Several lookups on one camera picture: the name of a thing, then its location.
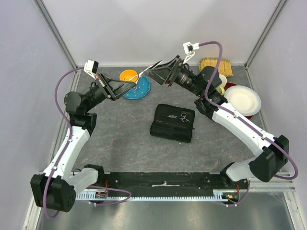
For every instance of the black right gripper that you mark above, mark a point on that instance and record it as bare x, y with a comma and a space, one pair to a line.
164, 74

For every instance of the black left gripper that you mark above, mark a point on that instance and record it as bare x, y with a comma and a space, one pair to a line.
112, 89

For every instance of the silver thinning scissors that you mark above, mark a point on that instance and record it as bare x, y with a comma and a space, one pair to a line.
183, 117

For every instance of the black zippered tool case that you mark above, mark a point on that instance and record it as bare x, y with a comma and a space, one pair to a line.
172, 129

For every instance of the silver hair scissors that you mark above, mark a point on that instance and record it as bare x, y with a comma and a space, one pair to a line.
144, 72

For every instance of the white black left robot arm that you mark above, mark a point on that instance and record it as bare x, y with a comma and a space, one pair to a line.
55, 188

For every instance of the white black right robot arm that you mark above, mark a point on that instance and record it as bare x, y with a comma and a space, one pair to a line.
269, 151

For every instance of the orange bowl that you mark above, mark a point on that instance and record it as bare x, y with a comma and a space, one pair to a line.
129, 75

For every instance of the blue polka dot plate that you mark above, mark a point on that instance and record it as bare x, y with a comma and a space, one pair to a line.
140, 90

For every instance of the pale green mug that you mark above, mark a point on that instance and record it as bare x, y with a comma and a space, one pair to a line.
220, 88

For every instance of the woven bamboo tray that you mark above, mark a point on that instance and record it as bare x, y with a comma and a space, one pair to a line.
225, 67

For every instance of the red round plate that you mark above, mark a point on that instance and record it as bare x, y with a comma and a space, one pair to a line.
243, 99

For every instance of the white paper plate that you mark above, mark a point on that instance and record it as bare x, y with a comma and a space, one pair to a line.
257, 98

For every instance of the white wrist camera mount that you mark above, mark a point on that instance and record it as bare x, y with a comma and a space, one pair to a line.
189, 49

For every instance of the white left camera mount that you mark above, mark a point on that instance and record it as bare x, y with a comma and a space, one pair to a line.
91, 67

